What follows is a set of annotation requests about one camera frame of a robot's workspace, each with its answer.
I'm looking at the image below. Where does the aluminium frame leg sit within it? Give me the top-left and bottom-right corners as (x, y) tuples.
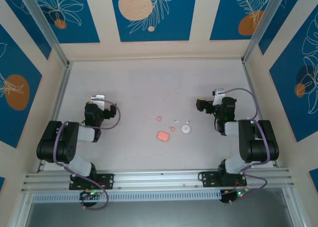
(282, 187), (310, 227)
(7, 193), (34, 227)

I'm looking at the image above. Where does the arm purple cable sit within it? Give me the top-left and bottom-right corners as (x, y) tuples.
(54, 99), (122, 210)
(222, 87), (271, 205)

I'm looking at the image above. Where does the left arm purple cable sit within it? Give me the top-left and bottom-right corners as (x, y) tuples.
(54, 99), (122, 210)

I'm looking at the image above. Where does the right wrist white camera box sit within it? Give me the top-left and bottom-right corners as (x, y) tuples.
(212, 87), (226, 106)

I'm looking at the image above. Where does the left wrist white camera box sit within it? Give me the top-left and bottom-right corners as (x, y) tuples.
(90, 94), (107, 111)

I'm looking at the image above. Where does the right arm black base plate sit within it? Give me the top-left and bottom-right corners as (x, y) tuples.
(198, 171), (248, 188)

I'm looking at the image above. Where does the pink earbud charging case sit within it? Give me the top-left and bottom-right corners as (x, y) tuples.
(157, 130), (170, 142)

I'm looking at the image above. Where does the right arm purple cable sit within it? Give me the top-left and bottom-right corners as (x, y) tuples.
(222, 87), (271, 205)

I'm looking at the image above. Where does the aluminium table side rail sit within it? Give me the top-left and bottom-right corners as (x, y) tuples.
(241, 59), (279, 168)
(36, 62), (73, 173)

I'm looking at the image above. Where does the black controller board with LED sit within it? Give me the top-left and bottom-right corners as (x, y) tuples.
(79, 189), (103, 209)
(220, 188), (247, 205)

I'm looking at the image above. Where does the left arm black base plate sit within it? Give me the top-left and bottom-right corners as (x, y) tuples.
(69, 173), (115, 190)

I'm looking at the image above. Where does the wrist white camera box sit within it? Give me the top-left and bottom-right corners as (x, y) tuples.
(212, 87), (226, 106)
(90, 94), (107, 111)

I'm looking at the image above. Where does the aluminium corner post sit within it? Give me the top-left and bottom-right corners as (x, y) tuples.
(18, 0), (71, 67)
(241, 0), (291, 64)

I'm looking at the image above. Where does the long aluminium mounting rail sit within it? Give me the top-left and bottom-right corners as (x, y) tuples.
(21, 167), (296, 194)

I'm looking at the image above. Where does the grey slotted cable duct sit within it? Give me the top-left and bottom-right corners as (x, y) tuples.
(31, 190), (222, 203)

